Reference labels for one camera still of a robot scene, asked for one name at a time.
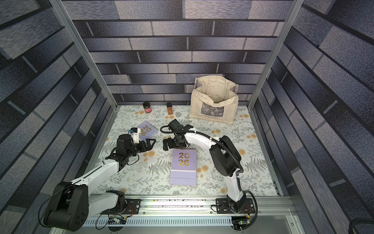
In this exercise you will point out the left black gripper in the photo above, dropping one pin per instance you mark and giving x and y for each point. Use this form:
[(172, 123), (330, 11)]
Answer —
[(143, 148)]

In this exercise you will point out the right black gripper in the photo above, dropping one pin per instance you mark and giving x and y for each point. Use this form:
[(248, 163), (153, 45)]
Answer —
[(172, 140)]

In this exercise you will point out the purple calendar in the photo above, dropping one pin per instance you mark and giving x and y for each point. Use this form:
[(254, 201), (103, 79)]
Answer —
[(146, 130), (183, 168)]

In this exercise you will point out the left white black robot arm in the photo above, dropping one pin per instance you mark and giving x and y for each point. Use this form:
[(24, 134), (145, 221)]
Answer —
[(72, 203)]

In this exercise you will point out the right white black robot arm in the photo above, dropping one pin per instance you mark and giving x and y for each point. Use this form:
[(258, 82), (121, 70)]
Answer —
[(226, 160)]

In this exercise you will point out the floral patterned table mat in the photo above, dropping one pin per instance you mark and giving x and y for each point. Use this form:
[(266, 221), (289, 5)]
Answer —
[(148, 173)]

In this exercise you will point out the dark jar red label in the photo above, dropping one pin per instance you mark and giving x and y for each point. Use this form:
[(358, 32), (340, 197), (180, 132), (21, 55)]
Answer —
[(147, 107)]

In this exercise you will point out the amber spice bottle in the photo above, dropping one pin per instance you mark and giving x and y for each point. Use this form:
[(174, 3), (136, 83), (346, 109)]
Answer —
[(169, 108)]

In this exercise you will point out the beige canvas tote bag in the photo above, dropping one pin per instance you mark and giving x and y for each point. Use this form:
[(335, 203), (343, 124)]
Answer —
[(214, 98)]

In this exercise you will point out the left circuit board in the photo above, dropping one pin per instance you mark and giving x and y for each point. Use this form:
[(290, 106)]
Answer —
[(117, 220)]

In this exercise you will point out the circuit board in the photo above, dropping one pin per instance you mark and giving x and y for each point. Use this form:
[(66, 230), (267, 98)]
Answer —
[(117, 220), (240, 223)]

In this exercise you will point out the right circuit board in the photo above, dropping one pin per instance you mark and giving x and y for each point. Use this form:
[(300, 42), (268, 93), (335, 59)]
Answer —
[(240, 223)]

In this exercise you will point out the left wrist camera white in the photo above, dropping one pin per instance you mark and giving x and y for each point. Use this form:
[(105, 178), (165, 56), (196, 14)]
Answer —
[(134, 133)]

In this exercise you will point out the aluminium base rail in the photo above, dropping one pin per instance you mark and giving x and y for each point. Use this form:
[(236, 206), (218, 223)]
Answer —
[(274, 215)]

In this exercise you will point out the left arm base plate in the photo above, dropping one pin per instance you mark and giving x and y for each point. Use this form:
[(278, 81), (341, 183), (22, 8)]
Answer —
[(133, 206)]

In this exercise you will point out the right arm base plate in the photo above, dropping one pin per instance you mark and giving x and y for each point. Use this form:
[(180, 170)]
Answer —
[(227, 206)]

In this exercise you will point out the left aluminium frame post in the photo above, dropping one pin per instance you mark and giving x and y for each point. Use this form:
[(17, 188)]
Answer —
[(68, 24)]

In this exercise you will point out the aluminium frame post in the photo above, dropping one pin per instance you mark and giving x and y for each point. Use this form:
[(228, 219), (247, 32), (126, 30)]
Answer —
[(68, 24), (291, 16)]

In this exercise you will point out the right aluminium frame post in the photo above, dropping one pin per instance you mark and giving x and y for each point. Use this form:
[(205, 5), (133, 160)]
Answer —
[(291, 16)]

